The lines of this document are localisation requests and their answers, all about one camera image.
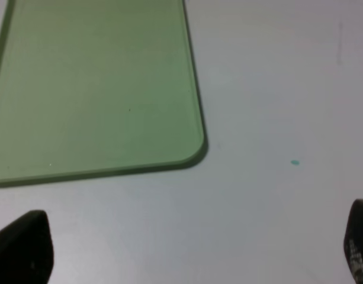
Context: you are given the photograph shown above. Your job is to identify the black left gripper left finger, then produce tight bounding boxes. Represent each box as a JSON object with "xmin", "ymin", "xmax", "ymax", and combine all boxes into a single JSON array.
[{"xmin": 0, "ymin": 210, "xmax": 54, "ymax": 283}]

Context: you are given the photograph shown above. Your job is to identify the green plastic tray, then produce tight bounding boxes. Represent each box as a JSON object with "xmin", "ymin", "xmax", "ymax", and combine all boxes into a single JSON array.
[{"xmin": 0, "ymin": 1, "xmax": 205, "ymax": 186}]

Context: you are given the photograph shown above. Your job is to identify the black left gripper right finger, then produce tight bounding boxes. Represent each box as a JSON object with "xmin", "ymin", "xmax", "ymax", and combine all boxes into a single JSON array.
[{"xmin": 343, "ymin": 199, "xmax": 363, "ymax": 283}]

